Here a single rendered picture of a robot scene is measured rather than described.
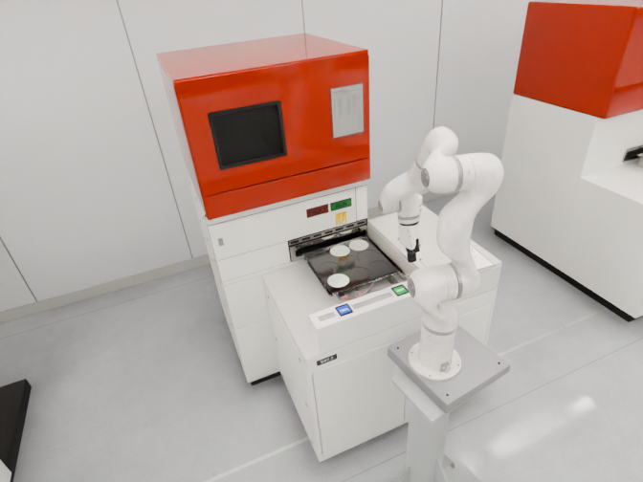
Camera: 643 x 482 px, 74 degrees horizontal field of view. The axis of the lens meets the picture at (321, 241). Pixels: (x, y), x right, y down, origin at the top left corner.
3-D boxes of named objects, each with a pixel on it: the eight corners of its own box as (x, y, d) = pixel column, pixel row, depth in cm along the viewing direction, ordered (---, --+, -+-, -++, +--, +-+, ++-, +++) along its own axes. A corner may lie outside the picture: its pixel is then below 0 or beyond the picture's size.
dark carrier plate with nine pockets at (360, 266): (303, 254, 218) (303, 253, 218) (364, 236, 228) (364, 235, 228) (331, 293, 191) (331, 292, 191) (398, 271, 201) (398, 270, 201)
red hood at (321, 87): (184, 164, 246) (155, 53, 214) (314, 136, 269) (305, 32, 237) (208, 221, 187) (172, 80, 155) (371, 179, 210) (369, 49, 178)
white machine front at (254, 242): (222, 283, 215) (204, 214, 193) (365, 240, 239) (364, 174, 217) (223, 287, 212) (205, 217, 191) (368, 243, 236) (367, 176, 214)
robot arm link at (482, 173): (421, 287, 147) (465, 280, 150) (436, 311, 137) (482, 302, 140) (439, 149, 120) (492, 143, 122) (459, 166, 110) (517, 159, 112)
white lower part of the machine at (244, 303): (225, 319, 313) (199, 224, 268) (327, 286, 337) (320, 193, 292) (250, 393, 257) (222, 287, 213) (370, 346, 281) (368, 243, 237)
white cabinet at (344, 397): (280, 380, 263) (260, 275, 219) (414, 329, 291) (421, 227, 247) (321, 474, 213) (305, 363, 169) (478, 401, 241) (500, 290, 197)
